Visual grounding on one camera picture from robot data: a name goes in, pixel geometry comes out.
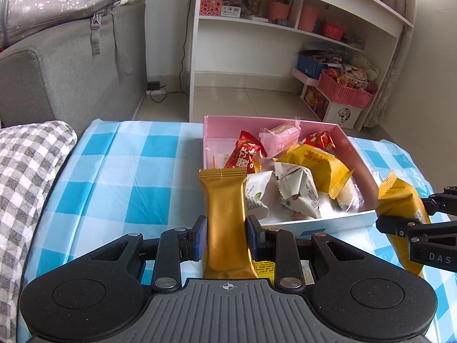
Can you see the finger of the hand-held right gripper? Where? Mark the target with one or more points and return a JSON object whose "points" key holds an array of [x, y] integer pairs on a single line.
{"points": [[444, 202], [421, 234]]}

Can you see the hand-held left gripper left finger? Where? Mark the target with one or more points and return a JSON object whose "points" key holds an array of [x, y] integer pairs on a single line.
{"points": [[200, 237]]}

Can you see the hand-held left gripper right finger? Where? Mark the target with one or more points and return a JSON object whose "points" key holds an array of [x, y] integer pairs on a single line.
{"points": [[254, 237]]}

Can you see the gold snack packet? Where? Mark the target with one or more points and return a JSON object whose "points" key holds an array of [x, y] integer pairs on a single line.
{"points": [[226, 221]]}

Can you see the yellow bread packet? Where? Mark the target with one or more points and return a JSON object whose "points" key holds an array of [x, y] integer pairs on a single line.
{"points": [[400, 200]]}

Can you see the grey snack packet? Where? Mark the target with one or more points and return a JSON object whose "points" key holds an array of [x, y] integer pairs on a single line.
{"points": [[298, 193]]}

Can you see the pink cardboard box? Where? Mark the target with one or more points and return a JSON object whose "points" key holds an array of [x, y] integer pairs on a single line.
{"points": [[221, 128]]}

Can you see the small red candy packet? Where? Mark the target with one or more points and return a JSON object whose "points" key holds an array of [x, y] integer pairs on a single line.
{"points": [[319, 140]]}

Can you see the yellow printed packet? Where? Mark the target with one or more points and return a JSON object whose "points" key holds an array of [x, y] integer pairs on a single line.
{"points": [[265, 269]]}

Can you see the clear wrapped pastry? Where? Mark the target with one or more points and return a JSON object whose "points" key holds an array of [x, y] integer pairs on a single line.
{"points": [[350, 196]]}

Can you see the red snack packet white print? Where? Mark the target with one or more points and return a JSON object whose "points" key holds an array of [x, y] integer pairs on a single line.
{"points": [[242, 153]]}

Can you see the blue checked tablecloth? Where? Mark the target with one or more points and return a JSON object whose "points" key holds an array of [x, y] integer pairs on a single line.
{"points": [[125, 185]]}

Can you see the large yellow snack packet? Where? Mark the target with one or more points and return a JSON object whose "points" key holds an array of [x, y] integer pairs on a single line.
{"points": [[314, 166]]}

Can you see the pink wafer packet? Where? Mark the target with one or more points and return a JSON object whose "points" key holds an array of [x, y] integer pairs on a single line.
{"points": [[282, 137]]}

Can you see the white printed storage box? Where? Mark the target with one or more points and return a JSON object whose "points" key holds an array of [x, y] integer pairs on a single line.
{"points": [[339, 114]]}

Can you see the large pink basket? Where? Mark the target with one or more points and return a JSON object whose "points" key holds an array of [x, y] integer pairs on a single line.
{"points": [[342, 93]]}

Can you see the light patterned curtain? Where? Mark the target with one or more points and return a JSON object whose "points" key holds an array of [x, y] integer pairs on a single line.
{"points": [[392, 60]]}

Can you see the beige plush toy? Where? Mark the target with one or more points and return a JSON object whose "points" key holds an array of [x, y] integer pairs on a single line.
{"points": [[366, 66]]}

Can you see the black power adapter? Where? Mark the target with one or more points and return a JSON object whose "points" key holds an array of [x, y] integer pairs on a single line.
{"points": [[155, 86]]}

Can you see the pink plastic tray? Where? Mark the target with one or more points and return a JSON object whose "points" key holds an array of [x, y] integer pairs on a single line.
{"points": [[303, 78]]}

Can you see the grey checked cloth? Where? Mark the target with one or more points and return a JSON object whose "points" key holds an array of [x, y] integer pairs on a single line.
{"points": [[28, 185]]}

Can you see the blue storage box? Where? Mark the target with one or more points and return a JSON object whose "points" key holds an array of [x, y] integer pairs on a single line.
{"points": [[310, 66]]}

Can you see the dark flat box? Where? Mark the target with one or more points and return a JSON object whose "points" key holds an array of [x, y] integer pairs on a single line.
{"points": [[355, 43]]}

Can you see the small red basket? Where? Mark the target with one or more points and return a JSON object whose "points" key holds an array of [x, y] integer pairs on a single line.
{"points": [[334, 31]]}

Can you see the grey sofa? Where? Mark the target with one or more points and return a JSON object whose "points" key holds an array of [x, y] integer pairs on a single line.
{"points": [[64, 78]]}

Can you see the white shelf desk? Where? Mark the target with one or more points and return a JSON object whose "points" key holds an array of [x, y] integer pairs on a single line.
{"points": [[357, 10]]}

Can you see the orange plastic cup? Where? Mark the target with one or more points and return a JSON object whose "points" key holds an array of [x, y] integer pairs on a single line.
{"points": [[308, 18]]}

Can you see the orange pen cup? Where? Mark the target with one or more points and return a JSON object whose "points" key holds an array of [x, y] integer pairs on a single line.
{"points": [[278, 12]]}

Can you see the white labelled box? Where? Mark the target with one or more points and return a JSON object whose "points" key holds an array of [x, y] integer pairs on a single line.
{"points": [[231, 11]]}

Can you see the pink perforated basket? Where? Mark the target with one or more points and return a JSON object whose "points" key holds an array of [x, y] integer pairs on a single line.
{"points": [[210, 8]]}

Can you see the glass jar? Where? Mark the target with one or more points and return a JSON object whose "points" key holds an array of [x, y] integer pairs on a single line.
{"points": [[251, 5]]}

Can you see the grey patterned backpack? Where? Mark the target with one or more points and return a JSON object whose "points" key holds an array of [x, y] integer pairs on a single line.
{"points": [[53, 3]]}

